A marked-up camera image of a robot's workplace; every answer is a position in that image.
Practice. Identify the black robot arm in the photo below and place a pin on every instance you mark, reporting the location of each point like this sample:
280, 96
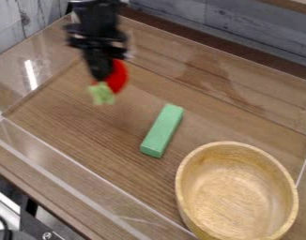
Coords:
98, 15

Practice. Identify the black device at corner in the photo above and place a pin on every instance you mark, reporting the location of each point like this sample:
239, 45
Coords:
31, 230

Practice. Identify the clear acrylic enclosure wall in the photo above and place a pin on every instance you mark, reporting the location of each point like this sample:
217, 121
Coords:
71, 153

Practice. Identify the red plush strawberry toy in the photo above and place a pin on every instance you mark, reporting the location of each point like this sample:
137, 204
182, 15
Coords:
105, 91

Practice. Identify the wooden bowl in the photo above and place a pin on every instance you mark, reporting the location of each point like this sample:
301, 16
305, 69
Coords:
235, 193

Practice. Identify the green rectangular block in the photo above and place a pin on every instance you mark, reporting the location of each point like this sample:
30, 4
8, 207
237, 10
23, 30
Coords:
161, 133

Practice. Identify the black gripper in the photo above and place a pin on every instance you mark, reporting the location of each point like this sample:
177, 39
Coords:
113, 43

